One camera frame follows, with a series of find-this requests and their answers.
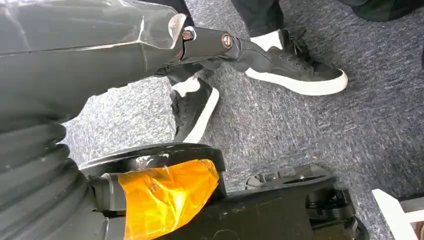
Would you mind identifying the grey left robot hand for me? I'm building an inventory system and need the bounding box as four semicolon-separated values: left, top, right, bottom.
0;0;273;240

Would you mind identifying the black shoe white sole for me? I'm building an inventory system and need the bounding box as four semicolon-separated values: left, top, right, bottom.
168;76;221;144
244;27;349;97

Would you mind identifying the ribbed grey left arm sleeve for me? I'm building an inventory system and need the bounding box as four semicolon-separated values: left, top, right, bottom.
0;115;107;240

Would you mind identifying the black robot foot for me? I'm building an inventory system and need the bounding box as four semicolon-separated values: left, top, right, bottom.
79;142;369;240

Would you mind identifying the dark shoe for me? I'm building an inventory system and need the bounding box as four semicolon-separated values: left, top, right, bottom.
340;0;424;23

